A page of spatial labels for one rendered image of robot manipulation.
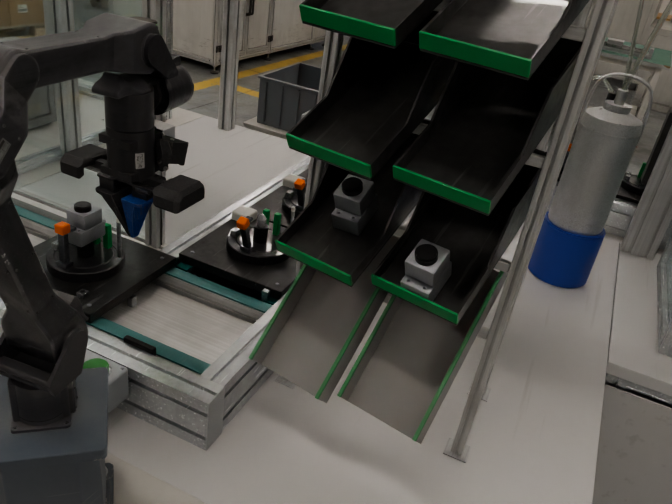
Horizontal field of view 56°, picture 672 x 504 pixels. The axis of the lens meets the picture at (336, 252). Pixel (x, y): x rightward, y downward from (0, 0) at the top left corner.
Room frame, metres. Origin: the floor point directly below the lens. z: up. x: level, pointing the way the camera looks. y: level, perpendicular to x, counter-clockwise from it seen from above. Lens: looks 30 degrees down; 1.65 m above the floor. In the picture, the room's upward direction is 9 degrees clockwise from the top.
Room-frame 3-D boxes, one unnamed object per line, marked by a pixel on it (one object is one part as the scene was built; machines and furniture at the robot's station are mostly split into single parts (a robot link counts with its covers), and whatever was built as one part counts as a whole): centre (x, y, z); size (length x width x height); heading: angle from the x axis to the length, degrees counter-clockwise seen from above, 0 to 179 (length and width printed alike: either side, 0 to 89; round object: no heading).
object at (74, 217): (1.01, 0.47, 1.06); 0.08 x 0.04 x 0.07; 160
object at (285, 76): (3.06, 0.14, 0.73); 0.62 x 0.42 x 0.23; 70
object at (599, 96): (5.96, -2.17, 0.40); 0.61 x 0.41 x 0.22; 66
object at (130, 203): (0.72, 0.25, 1.25); 0.06 x 0.04 x 0.07; 160
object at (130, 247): (1.00, 0.47, 0.96); 0.24 x 0.24 x 0.02; 70
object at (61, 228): (0.96, 0.48, 1.04); 0.04 x 0.02 x 0.08; 160
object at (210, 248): (1.16, 0.16, 1.01); 0.24 x 0.24 x 0.13; 70
